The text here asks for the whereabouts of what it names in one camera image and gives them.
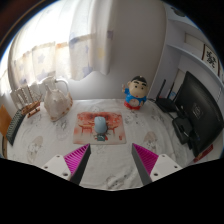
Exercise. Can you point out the dark keyboard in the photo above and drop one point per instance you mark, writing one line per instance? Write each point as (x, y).
(15, 126)

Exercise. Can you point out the flat red strip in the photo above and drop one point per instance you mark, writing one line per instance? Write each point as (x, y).
(203, 153)

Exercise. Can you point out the black computer monitor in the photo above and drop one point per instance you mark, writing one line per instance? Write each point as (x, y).
(200, 113)

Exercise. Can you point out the white star-print curtain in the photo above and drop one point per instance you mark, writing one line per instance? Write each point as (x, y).
(66, 43)

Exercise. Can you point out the white wall shelf unit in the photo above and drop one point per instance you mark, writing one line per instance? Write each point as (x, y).
(196, 53)

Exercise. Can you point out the wooden ship model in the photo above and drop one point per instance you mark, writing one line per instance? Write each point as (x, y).
(28, 103)

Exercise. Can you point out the white printed tablecloth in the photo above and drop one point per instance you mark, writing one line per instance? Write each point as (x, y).
(50, 140)

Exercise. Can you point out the cartoon boy figurine clock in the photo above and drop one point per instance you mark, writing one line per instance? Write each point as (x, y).
(135, 95)

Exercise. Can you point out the black router with antennas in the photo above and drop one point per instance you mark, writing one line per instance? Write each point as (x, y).
(166, 104)

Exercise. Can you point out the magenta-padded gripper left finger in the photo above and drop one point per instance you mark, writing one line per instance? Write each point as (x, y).
(76, 159)

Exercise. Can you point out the red printed mouse pad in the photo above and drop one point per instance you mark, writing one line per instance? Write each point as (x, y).
(115, 128)

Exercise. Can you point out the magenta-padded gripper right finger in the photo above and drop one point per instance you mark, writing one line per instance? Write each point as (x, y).
(146, 160)

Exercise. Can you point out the light blue computer mouse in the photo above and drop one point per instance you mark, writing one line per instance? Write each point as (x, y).
(100, 125)

